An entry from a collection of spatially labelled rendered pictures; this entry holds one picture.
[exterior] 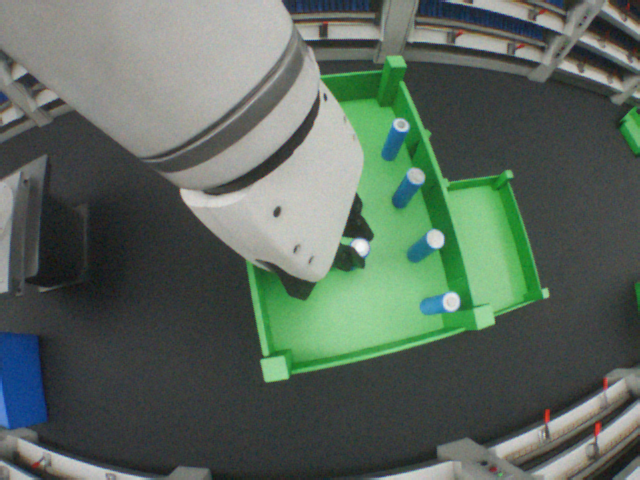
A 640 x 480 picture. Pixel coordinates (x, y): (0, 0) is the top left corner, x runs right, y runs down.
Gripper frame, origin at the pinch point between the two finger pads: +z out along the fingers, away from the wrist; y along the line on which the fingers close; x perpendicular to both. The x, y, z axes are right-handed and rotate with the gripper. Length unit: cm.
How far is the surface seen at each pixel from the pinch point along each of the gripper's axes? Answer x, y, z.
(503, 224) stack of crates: 16, -27, 51
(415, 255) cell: 4.5, -2.1, 7.1
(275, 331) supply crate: -6.3, 9.2, 4.8
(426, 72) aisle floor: -13, -84, 55
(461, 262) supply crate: 9.2, -2.2, 6.9
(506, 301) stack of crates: 20, -10, 52
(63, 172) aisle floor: -114, -8, 8
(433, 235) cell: 6.4, -3.1, 3.6
